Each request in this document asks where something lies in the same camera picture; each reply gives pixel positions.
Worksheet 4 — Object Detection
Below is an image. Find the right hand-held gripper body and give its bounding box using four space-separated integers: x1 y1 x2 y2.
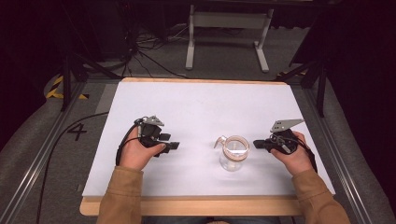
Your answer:
265 119 305 155

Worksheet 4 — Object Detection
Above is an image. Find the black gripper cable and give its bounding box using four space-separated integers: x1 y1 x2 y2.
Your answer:
115 117 149 167
269 133 318 175

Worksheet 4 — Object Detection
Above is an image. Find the long black floor cable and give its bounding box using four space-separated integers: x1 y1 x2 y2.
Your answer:
35 111 110 224

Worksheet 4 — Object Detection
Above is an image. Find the white metal stand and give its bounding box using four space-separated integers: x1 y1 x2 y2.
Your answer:
185 4 276 74

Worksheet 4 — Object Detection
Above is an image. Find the bundle of black cables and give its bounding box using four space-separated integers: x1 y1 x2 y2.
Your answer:
120 22 191 80

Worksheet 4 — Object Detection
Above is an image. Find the yellow black hazard tape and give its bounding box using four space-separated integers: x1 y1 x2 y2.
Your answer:
45 75 91 101

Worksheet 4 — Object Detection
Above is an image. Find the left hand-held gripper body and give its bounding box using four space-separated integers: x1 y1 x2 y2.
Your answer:
134 115 166 148

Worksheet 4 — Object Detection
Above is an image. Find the person's right hand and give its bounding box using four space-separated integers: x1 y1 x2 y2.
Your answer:
269 131 315 177

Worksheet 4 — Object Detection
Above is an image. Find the aluminium floor rail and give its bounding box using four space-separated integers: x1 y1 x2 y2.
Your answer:
303 88 379 224
0 81 88 224

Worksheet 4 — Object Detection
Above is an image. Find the person's left hand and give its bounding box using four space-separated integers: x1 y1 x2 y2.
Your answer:
119 125 167 172

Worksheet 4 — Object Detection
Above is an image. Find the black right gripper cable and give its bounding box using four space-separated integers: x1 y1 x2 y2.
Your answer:
269 133 318 175

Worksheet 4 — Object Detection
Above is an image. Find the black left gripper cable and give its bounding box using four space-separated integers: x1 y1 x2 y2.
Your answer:
115 117 149 167

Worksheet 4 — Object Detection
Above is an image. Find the white table cover sheet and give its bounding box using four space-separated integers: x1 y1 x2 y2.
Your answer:
81 81 336 198

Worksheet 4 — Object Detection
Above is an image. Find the black tripod stand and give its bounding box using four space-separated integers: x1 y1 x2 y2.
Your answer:
273 57 329 119
60 50 123 112

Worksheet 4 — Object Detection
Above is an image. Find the clear glass jar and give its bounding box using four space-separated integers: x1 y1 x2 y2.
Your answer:
213 134 251 173

